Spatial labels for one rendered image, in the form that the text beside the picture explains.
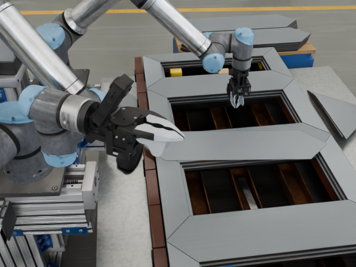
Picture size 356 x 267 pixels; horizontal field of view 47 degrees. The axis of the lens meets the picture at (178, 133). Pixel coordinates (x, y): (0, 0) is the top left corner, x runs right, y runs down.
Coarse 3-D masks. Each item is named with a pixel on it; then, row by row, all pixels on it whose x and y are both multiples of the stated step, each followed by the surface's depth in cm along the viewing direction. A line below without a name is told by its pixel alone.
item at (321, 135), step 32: (192, 64) 222; (224, 64) 224; (192, 96) 196; (224, 96) 197; (256, 96) 199; (256, 128) 176; (288, 128) 176; (224, 160) 162; (256, 160) 164; (288, 160) 165; (320, 160) 163; (256, 256) 128; (288, 256) 129; (320, 256) 130
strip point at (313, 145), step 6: (300, 132) 174; (306, 138) 171; (312, 138) 171; (306, 144) 168; (312, 144) 168; (318, 144) 168; (324, 144) 168; (312, 150) 165; (318, 150) 165; (312, 156) 162
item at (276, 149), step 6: (264, 132) 174; (270, 132) 174; (276, 132) 174; (264, 138) 171; (270, 138) 171; (276, 138) 171; (282, 138) 171; (270, 144) 168; (276, 144) 168; (282, 144) 168; (270, 150) 165; (276, 150) 165; (282, 150) 165; (270, 156) 162; (276, 156) 162; (282, 156) 162; (288, 156) 162
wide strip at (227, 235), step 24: (192, 216) 139; (216, 216) 139; (240, 216) 139; (264, 216) 139; (288, 216) 139; (312, 216) 139; (336, 216) 139; (168, 240) 132; (192, 240) 132; (216, 240) 132; (240, 240) 132; (264, 240) 132; (288, 240) 132; (312, 240) 132; (336, 240) 132
